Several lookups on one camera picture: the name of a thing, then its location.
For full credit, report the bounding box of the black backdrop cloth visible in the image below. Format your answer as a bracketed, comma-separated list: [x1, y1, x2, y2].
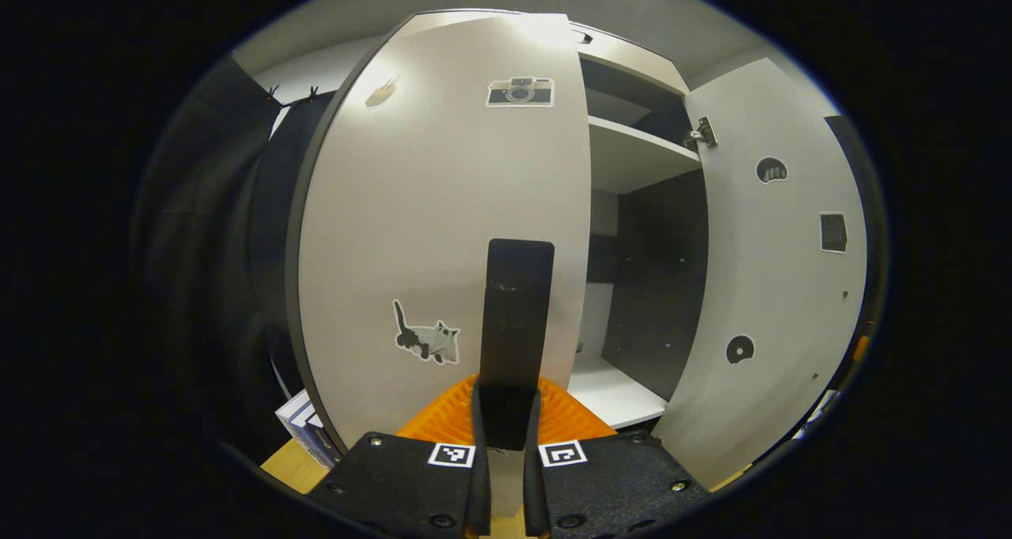
[130, 53, 886, 477]

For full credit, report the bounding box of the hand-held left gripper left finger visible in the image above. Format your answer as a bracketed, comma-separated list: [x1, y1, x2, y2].
[307, 375, 493, 538]

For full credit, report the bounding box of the white cabinet drawer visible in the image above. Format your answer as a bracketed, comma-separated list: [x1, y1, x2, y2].
[569, 24, 689, 97]

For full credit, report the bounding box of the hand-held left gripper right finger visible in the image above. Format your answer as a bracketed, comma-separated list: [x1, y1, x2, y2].
[522, 375, 711, 538]

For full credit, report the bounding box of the black door handle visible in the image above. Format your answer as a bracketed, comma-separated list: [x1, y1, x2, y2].
[478, 239, 556, 453]

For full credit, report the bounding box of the metal door hinge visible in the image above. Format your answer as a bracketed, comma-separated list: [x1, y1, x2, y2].
[684, 116, 719, 153]

